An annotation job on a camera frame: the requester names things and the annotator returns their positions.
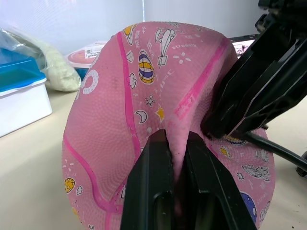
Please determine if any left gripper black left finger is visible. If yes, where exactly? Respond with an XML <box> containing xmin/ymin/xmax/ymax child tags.
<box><xmin>119</xmin><ymin>129</ymin><xmax>176</xmax><ymax>230</ymax></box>

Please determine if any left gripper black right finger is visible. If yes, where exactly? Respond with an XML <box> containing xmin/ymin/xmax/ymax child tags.
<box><xmin>184</xmin><ymin>130</ymin><xmax>259</xmax><ymax>230</ymax></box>

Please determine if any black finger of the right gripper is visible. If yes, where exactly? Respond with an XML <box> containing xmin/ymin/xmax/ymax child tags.
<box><xmin>201</xmin><ymin>31</ymin><xmax>300</xmax><ymax>139</ymax></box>
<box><xmin>230</xmin><ymin>37</ymin><xmax>307</xmax><ymax>135</ymax></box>

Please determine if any black pump hose with needle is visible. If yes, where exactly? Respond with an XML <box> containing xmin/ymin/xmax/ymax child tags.
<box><xmin>244</xmin><ymin>131</ymin><xmax>307</xmax><ymax>178</ymax></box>

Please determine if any pink printed rubber ball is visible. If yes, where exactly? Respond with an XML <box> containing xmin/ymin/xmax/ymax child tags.
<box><xmin>61</xmin><ymin>21</ymin><xmax>275</xmax><ymax>230</ymax></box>

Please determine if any black framed screen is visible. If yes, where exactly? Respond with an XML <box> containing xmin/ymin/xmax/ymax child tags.
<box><xmin>229</xmin><ymin>33</ymin><xmax>261</xmax><ymax>59</ymax></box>

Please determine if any round tub with pink lid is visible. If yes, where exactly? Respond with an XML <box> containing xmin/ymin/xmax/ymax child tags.
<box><xmin>66</xmin><ymin>40</ymin><xmax>107</xmax><ymax>77</ymax></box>

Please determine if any clear bag of white filling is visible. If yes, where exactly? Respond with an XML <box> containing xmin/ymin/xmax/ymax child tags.
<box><xmin>4</xmin><ymin>27</ymin><xmax>82</xmax><ymax>93</ymax></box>

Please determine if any white box with blue lid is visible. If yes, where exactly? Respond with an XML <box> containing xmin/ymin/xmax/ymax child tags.
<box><xmin>0</xmin><ymin>57</ymin><xmax>53</xmax><ymax>138</ymax></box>

